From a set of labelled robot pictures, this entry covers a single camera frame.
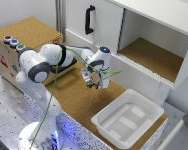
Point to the red button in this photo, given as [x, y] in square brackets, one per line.
[7, 39]

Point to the white cabinet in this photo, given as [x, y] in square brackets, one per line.
[150, 20]

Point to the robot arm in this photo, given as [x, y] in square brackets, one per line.
[34, 63]

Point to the green button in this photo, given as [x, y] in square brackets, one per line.
[20, 47]

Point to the blue button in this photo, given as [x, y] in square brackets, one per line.
[14, 42]

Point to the white sliding door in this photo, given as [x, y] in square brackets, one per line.
[107, 23]

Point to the white plastic box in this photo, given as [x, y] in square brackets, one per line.
[127, 120]

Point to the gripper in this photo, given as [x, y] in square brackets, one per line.
[101, 78]

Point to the wooden drawer box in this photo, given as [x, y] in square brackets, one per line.
[30, 31]

